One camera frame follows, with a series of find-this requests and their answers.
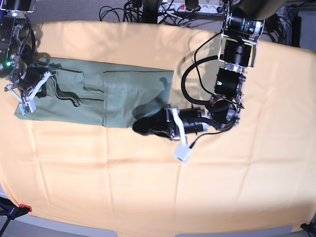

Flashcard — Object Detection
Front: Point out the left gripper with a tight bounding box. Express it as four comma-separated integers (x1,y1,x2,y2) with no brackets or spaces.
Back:
132,107,206,141

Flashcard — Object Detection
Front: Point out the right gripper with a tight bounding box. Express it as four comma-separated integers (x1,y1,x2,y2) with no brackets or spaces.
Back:
13,64,47,98

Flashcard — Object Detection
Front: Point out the green T-shirt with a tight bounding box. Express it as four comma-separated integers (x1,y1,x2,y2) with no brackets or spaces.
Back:
15,58,173,128

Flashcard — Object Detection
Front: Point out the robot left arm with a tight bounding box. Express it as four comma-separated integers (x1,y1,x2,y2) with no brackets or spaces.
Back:
132,0,285,142

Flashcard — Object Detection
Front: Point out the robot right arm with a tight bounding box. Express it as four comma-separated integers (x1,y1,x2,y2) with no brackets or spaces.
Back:
0,0,46,99

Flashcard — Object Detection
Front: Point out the yellow table cloth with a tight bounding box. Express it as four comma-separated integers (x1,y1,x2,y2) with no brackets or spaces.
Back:
0,19,316,237

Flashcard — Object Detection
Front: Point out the white power strip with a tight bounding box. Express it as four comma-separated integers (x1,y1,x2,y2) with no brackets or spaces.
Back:
158,2,224,16

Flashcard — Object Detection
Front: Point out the blue red clamp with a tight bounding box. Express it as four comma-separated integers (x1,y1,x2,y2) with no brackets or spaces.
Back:
0,197,32,220

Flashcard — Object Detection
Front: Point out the black clamp right corner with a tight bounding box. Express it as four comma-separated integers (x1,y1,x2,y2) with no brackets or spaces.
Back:
300,222,316,237

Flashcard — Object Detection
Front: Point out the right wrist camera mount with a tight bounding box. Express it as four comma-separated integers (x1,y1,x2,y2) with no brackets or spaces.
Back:
4,71,56,116

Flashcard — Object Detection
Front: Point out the black centre stand post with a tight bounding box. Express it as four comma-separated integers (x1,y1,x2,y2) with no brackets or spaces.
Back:
141,0,162,24

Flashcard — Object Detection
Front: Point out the black cable bundle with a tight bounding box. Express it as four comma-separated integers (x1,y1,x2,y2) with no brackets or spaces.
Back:
261,14,289,45

